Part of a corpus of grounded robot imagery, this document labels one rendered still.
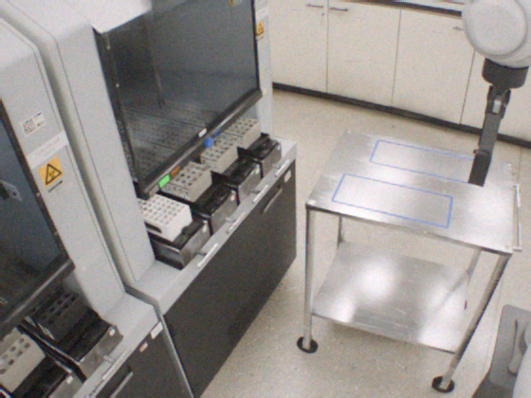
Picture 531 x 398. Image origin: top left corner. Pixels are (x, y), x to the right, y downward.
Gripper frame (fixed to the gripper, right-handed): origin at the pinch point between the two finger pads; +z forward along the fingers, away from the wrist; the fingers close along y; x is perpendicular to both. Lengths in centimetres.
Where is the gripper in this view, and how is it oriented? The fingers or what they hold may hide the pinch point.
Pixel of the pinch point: (482, 159)
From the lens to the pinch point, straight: 91.1
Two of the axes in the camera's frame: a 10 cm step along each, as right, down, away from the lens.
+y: 4.8, -5.9, 6.5
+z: 0.5, 7.6, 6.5
